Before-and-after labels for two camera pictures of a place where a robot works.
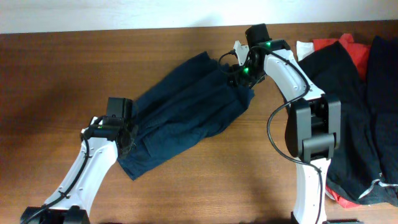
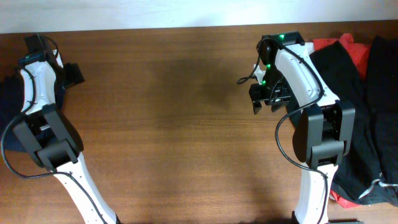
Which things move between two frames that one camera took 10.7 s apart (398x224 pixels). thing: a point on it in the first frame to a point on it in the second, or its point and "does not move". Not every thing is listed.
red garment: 359,53 does not move
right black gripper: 236,80 to 267,100
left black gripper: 127,140 to 73,73
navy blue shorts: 188,102 to 12,95
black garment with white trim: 364,168 does not move
